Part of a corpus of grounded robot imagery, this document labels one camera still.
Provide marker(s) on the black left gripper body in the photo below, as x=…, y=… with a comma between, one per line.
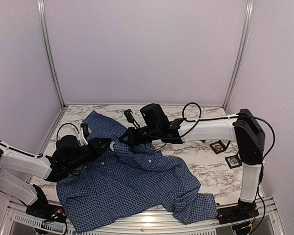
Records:
x=93, y=146

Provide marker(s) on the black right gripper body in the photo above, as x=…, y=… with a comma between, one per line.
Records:
x=151, y=134

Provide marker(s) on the brown round brooch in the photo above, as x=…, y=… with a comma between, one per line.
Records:
x=112, y=145

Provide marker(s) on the blue checked shirt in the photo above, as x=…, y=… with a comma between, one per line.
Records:
x=127, y=180

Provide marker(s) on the orange rimmed round brooch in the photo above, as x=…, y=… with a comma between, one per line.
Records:
x=218, y=147

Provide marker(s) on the white blue round brooch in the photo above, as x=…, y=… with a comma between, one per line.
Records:
x=234, y=161

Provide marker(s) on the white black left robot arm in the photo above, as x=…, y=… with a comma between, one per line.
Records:
x=49, y=168

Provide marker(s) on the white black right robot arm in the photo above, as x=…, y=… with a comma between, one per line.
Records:
x=242, y=127

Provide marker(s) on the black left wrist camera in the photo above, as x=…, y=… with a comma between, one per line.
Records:
x=84, y=131

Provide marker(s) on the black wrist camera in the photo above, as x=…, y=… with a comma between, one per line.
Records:
x=129, y=116
x=84, y=131

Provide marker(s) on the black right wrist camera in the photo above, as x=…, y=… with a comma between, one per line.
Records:
x=129, y=116

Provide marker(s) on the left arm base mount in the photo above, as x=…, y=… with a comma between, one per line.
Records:
x=42, y=209

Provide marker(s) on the black frame stand middle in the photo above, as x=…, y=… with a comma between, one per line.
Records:
x=220, y=142

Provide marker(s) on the black frame stand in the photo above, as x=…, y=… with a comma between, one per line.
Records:
x=220, y=142
x=229, y=163

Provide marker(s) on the black frame stand near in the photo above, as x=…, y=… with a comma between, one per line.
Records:
x=229, y=163

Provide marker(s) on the aluminium front rail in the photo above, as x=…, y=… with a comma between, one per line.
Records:
x=150, y=222

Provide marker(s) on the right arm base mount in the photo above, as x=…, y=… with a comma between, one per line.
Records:
x=243, y=210

